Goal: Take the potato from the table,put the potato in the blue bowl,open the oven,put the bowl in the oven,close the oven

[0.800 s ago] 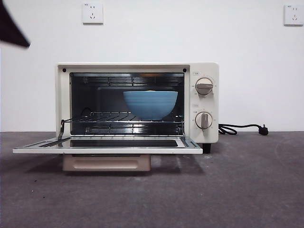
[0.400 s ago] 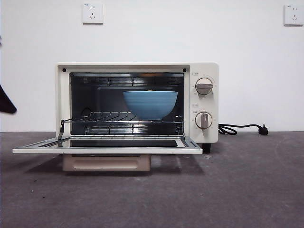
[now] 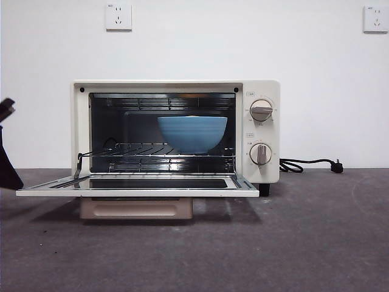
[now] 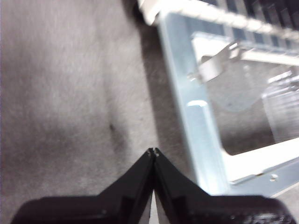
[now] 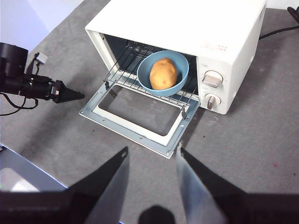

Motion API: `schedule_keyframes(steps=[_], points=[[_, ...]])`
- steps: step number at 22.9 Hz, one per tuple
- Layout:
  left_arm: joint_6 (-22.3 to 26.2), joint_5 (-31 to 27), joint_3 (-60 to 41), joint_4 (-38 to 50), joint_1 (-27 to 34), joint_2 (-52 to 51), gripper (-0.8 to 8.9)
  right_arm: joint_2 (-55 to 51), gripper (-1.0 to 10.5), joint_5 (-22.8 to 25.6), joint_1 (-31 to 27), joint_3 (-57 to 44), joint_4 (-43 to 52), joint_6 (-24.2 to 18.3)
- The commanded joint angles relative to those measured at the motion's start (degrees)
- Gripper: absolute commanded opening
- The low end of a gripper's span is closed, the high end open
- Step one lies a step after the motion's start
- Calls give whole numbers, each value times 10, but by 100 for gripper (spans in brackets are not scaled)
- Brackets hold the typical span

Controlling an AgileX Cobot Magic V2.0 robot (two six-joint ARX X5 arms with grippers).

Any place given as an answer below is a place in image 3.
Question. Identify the beige oven knob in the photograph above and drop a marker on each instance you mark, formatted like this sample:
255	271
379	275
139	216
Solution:
260	153
261	111

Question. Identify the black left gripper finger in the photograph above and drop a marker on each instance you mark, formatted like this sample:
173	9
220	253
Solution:
7	170

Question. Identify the white wall socket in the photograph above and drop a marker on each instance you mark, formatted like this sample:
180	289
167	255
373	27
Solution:
377	19
119	18

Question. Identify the blue bowl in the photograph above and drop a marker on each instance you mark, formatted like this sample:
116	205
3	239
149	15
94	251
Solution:
191	134

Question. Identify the cream Toshiba toaster oven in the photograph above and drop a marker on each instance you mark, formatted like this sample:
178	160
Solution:
275	137

